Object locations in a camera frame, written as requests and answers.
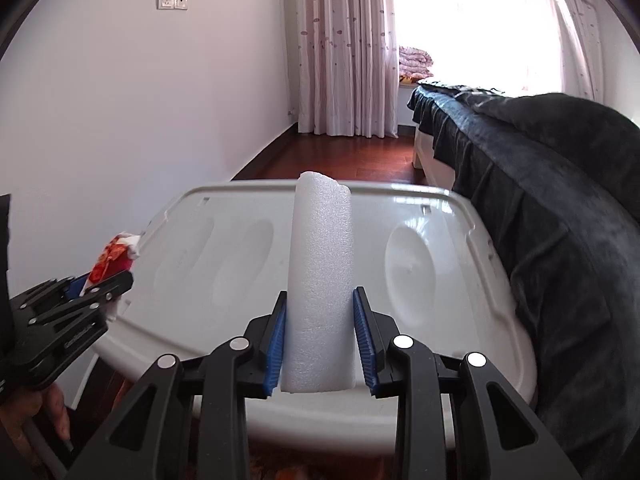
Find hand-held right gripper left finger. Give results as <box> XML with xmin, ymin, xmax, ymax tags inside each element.
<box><xmin>65</xmin><ymin>290</ymin><xmax>288</xmax><ymax>480</ymax></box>

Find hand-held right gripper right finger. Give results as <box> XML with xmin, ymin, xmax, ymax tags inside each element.
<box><xmin>352</xmin><ymin>286</ymin><xmax>583</xmax><ymax>480</ymax></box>

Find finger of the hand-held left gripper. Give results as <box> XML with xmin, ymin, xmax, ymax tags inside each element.
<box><xmin>27</xmin><ymin>270</ymin><xmax>135</xmax><ymax>376</ymax></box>
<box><xmin>10</xmin><ymin>274</ymin><xmax>92</xmax><ymax>313</ymax></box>

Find red and white wrapper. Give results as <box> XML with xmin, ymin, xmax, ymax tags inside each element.
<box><xmin>82</xmin><ymin>232</ymin><xmax>146</xmax><ymax>321</ymax></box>

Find white foam roll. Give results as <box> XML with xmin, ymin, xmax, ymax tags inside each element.
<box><xmin>280</xmin><ymin>171</ymin><xmax>362</xmax><ymax>393</ymax></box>

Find person's left hand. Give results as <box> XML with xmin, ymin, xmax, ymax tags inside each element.
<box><xmin>0</xmin><ymin>382</ymin><xmax>72</xmax><ymax>480</ymax></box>

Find black bag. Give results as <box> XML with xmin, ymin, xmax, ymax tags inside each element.
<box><xmin>0</xmin><ymin>194</ymin><xmax>12</xmax><ymax>311</ymax></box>

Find white plastic storage box lid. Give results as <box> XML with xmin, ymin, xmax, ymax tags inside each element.
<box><xmin>92</xmin><ymin>181</ymin><xmax>538</xmax><ymax>453</ymax></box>

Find bed with dark cover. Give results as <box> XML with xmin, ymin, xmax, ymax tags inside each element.
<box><xmin>407</xmin><ymin>77</ymin><xmax>551</xmax><ymax>196</ymax></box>

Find dark plush blanket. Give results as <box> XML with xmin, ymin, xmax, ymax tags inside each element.
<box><xmin>452</xmin><ymin>92</ymin><xmax>640</xmax><ymax>480</ymax></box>

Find folded pink quilt stack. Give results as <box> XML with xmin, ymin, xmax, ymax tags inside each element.
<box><xmin>398</xmin><ymin>46</ymin><xmax>435</xmax><ymax>86</ymax></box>

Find pink patterned curtain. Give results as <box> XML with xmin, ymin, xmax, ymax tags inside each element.
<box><xmin>295</xmin><ymin>0</ymin><xmax>401</xmax><ymax>138</ymax></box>
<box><xmin>542</xmin><ymin>0</ymin><xmax>608</xmax><ymax>106</ymax></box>

